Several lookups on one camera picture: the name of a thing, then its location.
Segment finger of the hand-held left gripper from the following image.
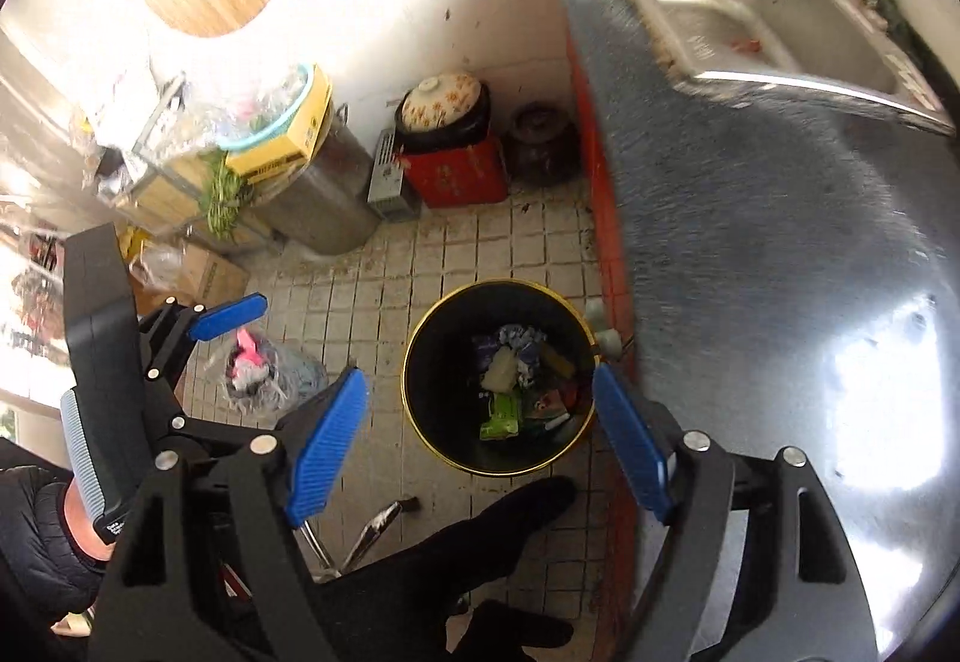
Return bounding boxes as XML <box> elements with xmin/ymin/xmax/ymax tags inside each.
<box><xmin>154</xmin><ymin>381</ymin><xmax>260</xmax><ymax>464</ymax></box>
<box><xmin>139</xmin><ymin>292</ymin><xmax>269</xmax><ymax>382</ymax></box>

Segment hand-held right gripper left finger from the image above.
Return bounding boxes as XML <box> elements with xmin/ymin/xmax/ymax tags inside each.
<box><xmin>90</xmin><ymin>367</ymin><xmax>370</xmax><ymax>662</ymax></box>

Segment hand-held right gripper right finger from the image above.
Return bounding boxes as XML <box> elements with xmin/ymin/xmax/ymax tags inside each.
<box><xmin>592</xmin><ymin>364</ymin><xmax>878</xmax><ymax>662</ymax></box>

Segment black trash bin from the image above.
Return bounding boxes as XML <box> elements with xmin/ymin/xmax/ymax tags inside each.
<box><xmin>401</xmin><ymin>279</ymin><xmax>601</xmax><ymax>476</ymax></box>

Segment green paper carton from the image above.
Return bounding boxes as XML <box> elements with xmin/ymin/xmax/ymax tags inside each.
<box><xmin>478</xmin><ymin>390</ymin><xmax>524</xmax><ymax>442</ymax></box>

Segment person's left forearm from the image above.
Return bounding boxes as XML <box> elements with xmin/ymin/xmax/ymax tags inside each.
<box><xmin>0</xmin><ymin>463</ymin><xmax>113</xmax><ymax>614</ymax></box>

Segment brown cardboard box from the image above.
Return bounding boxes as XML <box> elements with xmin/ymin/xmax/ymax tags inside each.
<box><xmin>131</xmin><ymin>242</ymin><xmax>252</xmax><ymax>318</ymax></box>

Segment clear plastic bag with pink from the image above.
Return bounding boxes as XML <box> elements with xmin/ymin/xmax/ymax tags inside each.
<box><xmin>214</xmin><ymin>328</ymin><xmax>327</xmax><ymax>416</ymax></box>

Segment chrome chair legs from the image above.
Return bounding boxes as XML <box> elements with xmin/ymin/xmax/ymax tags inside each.
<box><xmin>300</xmin><ymin>497</ymin><xmax>421</xmax><ymax>580</ymax></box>

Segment white plastic fitting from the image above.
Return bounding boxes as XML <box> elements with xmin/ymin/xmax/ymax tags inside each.
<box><xmin>585</xmin><ymin>298</ymin><xmax>623</xmax><ymax>359</ymax></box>

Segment green vegetables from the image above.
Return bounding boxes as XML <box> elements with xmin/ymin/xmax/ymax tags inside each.
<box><xmin>199</xmin><ymin>152</ymin><xmax>252</xmax><ymax>236</ymax></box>

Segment stainless steel barrel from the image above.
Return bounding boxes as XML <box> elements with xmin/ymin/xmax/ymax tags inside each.
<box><xmin>251</xmin><ymin>115</ymin><xmax>383</xmax><ymax>254</ymax></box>

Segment teal plastic basin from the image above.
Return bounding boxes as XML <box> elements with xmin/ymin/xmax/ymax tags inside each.
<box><xmin>214</xmin><ymin>62</ymin><xmax>316</xmax><ymax>152</ymax></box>

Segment yellow cardboard box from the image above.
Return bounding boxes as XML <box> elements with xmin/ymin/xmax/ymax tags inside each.
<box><xmin>225</xmin><ymin>64</ymin><xmax>335</xmax><ymax>176</ymax></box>

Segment grey metal device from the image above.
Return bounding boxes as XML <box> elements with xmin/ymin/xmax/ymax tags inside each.
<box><xmin>366</xmin><ymin>130</ymin><xmax>421</xmax><ymax>217</ymax></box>

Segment red box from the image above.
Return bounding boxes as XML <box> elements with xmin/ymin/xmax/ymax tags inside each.
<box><xmin>397</xmin><ymin>133</ymin><xmax>511</xmax><ymax>209</ymax></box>

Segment ceramic pot with patterned lid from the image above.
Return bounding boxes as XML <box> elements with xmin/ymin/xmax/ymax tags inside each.
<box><xmin>394</xmin><ymin>72</ymin><xmax>492</xmax><ymax>155</ymax></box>

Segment dark brown jar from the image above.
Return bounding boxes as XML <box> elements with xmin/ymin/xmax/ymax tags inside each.
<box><xmin>501</xmin><ymin>102</ymin><xmax>582</xmax><ymax>187</ymax></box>

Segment stainless steel sink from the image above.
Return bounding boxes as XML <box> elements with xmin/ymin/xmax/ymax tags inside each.
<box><xmin>574</xmin><ymin>0</ymin><xmax>953</xmax><ymax>134</ymax></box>

